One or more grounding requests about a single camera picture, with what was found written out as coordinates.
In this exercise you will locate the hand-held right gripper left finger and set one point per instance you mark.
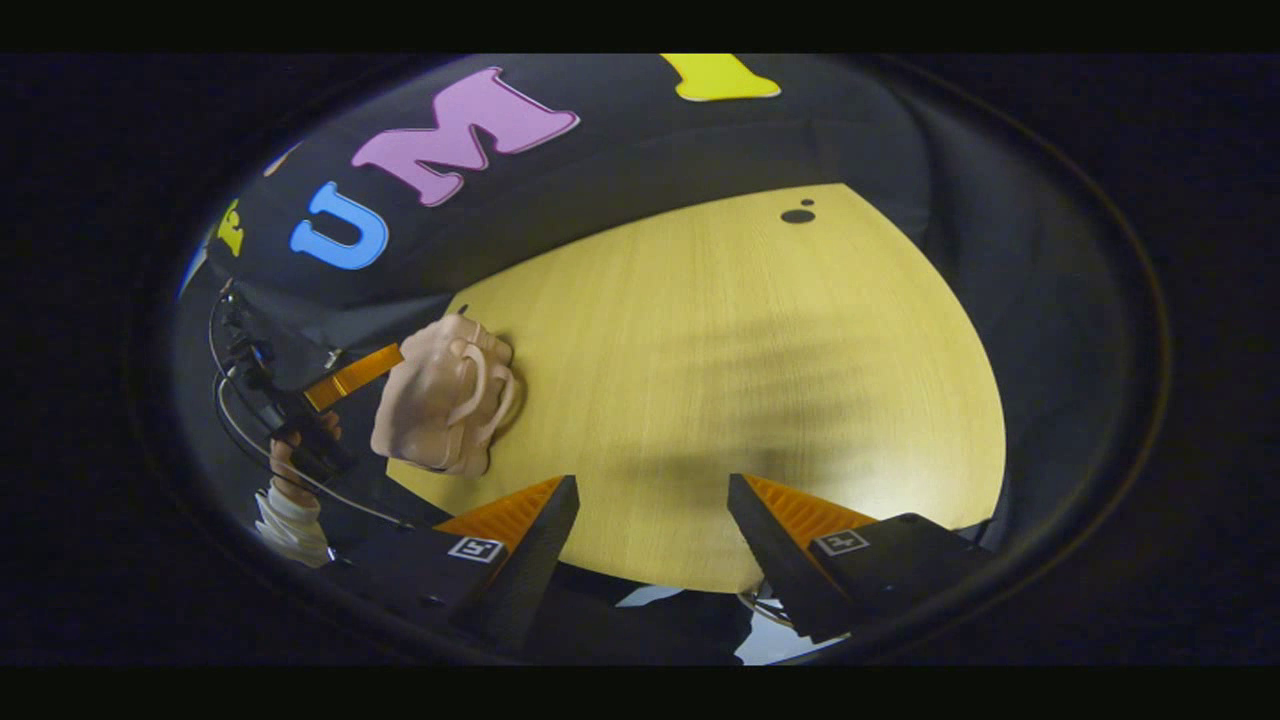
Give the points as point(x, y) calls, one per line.
point(535, 570)

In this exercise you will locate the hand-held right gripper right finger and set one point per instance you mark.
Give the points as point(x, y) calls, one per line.
point(775, 565)

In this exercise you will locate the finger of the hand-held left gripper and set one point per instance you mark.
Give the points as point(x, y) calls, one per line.
point(350, 378)

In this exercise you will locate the pink suitcase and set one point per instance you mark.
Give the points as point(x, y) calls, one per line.
point(435, 400)

